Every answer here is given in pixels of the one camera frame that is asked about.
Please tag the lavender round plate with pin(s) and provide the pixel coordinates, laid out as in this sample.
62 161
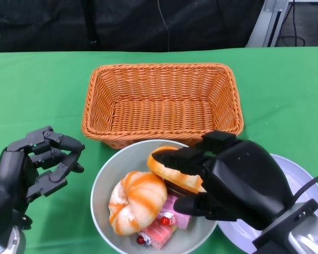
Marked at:
302 174

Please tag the chocolate layered cake slice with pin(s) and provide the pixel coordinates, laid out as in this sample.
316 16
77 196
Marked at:
175 190

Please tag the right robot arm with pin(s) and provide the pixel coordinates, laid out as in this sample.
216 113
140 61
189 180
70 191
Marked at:
299 232

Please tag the grey aluminium frame post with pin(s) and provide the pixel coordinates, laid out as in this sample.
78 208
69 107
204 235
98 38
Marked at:
267 23

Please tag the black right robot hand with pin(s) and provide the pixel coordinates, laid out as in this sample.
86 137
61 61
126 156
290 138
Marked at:
246 180

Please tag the orange striped bread roll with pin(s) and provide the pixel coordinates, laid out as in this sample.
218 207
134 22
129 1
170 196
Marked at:
180 180
137 201

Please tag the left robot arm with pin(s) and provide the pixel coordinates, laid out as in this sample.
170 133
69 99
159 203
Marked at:
2 219

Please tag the grey round bowl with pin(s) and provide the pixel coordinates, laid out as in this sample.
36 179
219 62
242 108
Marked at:
127 161

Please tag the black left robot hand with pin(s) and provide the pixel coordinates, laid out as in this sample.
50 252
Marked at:
13 172

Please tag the black fabric backdrop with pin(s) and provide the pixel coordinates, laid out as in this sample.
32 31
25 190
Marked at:
122 23

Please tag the pink layered cake slice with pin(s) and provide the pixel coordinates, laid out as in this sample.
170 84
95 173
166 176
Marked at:
172 219

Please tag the orange wicker basket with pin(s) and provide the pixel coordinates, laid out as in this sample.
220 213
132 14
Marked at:
161 116

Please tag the red cake with cherries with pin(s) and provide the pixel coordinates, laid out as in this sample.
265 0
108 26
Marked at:
159 234

